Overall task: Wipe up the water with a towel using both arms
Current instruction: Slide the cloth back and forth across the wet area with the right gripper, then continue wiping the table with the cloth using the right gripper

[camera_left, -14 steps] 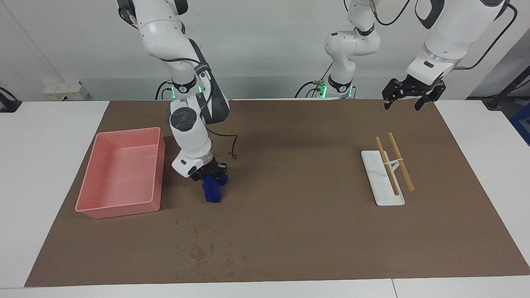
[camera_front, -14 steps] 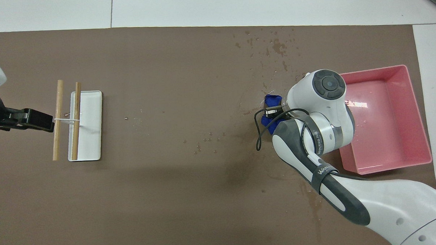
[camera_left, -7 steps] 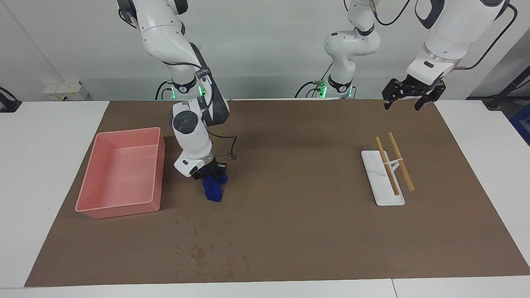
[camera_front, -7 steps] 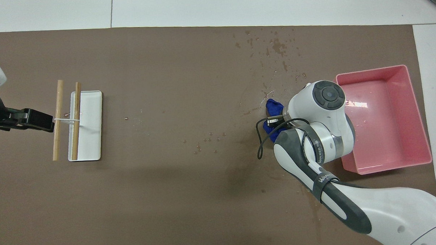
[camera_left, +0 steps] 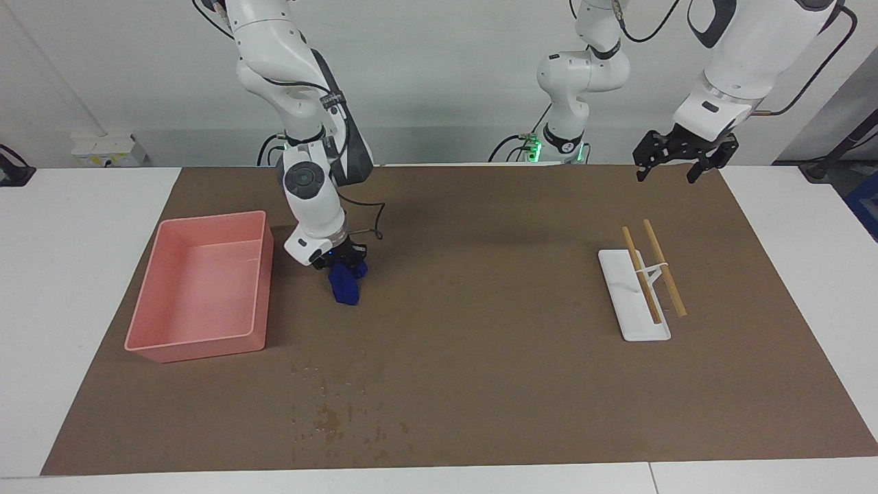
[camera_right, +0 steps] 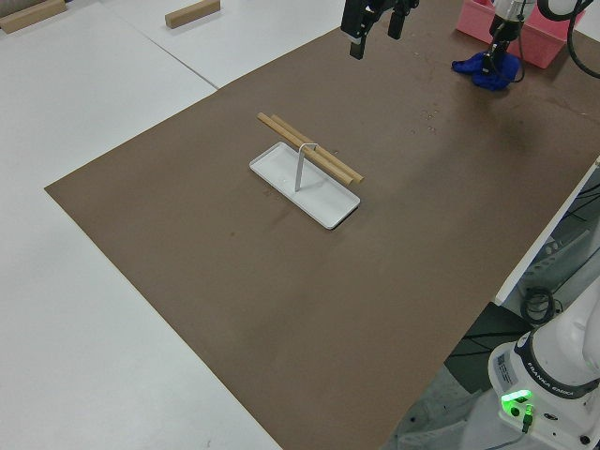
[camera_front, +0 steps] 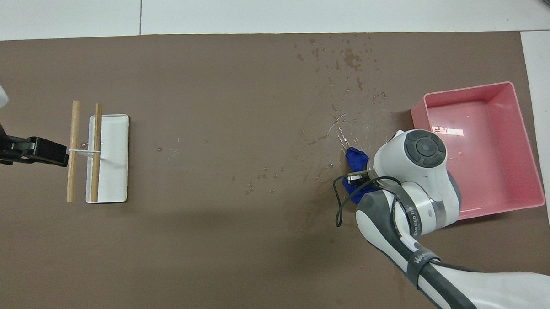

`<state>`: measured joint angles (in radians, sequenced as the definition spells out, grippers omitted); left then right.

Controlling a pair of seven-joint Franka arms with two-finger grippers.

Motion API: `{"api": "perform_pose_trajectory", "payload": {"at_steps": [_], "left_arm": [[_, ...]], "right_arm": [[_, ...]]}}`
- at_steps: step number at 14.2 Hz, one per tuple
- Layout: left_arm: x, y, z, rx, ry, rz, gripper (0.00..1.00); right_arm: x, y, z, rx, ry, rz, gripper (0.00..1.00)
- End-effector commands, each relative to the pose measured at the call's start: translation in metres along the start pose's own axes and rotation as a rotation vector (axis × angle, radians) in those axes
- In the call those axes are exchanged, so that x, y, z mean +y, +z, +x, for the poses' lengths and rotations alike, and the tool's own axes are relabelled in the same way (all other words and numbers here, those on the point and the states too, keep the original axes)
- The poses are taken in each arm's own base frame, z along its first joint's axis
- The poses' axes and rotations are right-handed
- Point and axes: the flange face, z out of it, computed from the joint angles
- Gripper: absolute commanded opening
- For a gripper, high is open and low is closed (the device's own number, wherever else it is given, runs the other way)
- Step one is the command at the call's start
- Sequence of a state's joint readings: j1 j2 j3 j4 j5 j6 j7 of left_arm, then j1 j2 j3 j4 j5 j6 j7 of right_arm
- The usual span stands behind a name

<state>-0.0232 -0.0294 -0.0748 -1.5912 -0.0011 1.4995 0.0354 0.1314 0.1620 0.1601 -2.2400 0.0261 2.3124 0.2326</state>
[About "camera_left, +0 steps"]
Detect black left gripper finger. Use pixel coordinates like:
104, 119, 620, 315
687, 135, 741, 185
632, 130, 677, 183

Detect black clamp on table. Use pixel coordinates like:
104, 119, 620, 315
0, 143, 37, 188

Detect brown table mat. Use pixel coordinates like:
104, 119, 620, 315
41, 165, 878, 476

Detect black base cables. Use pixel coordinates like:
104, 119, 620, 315
488, 102, 554, 164
257, 133, 289, 167

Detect blue cloth towel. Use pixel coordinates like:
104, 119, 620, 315
327, 259, 363, 307

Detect white wall cable conduit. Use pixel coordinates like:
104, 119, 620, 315
5, 0, 108, 137

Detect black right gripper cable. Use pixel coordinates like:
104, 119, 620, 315
194, 0, 386, 242

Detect black right base cables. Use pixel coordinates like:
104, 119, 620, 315
257, 133, 289, 167

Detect blue crate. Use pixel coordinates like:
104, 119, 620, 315
844, 172, 878, 242

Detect pink plastic bin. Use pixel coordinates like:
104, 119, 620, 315
124, 211, 274, 364

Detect black left base cables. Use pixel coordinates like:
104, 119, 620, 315
488, 102, 554, 164

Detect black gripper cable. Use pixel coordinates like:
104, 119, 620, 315
751, 5, 859, 117
194, 0, 386, 242

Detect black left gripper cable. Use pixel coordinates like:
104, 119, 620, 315
751, 5, 859, 117

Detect black stand leg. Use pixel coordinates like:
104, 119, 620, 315
798, 110, 878, 183

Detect wooden dowel rod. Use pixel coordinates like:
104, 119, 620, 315
642, 219, 688, 318
621, 226, 663, 325

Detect white towel rack base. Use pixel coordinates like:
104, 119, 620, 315
598, 248, 672, 342

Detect white wall power box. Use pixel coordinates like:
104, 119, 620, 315
71, 133, 149, 168

